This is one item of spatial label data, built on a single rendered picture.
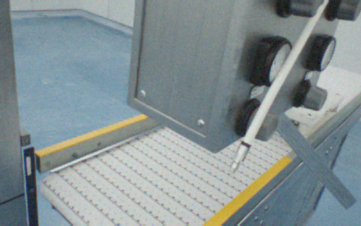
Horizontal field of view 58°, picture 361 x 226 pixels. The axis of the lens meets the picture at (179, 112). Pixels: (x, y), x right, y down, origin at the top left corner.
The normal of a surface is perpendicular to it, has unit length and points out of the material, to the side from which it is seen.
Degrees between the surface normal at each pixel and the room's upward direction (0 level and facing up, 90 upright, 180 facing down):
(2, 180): 90
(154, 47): 90
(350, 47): 90
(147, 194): 0
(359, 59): 90
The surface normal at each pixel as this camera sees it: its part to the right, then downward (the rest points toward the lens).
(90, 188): 0.14, -0.89
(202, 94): -0.64, 0.25
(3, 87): 0.75, 0.39
